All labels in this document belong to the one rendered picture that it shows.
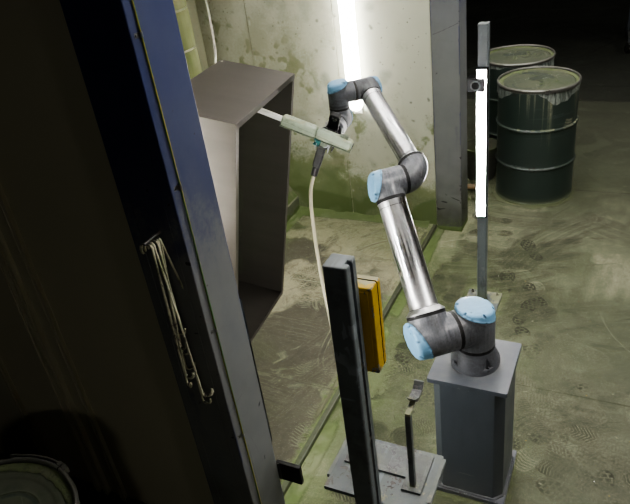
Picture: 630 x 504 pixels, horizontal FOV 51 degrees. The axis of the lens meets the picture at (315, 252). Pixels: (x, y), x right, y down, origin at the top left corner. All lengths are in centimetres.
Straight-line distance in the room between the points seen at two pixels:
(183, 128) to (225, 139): 74
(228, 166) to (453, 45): 219
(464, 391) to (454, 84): 232
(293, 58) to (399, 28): 80
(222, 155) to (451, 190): 249
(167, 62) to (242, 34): 323
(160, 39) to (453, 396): 172
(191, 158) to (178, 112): 13
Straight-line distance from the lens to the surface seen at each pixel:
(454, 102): 444
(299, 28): 468
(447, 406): 273
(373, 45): 449
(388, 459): 215
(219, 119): 246
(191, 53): 431
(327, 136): 269
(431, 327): 247
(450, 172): 464
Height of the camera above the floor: 242
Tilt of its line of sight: 31 degrees down
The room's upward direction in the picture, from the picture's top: 8 degrees counter-clockwise
